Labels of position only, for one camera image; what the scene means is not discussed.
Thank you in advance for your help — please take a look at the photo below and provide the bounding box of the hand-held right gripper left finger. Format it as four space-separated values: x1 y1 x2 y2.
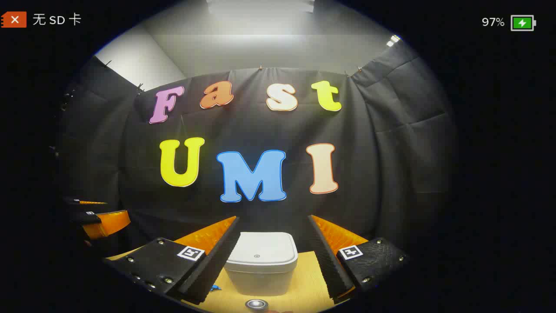
104 216 242 305

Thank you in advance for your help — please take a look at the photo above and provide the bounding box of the long ceiling light panel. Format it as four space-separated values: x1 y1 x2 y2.
208 0 315 14

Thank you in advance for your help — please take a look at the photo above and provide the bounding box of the silver pop can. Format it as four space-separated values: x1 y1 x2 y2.
245 298 270 312

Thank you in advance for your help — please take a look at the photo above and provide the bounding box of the black backdrop cloth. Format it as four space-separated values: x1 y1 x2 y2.
56 41 457 257

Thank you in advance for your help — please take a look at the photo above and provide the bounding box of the wooden desktop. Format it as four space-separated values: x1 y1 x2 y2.
106 250 352 313

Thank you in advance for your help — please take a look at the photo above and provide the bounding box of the white desktop garbage bin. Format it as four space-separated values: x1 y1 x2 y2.
224 232 299 297

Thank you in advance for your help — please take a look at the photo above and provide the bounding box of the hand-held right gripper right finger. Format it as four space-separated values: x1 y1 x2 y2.
308 214 409 304

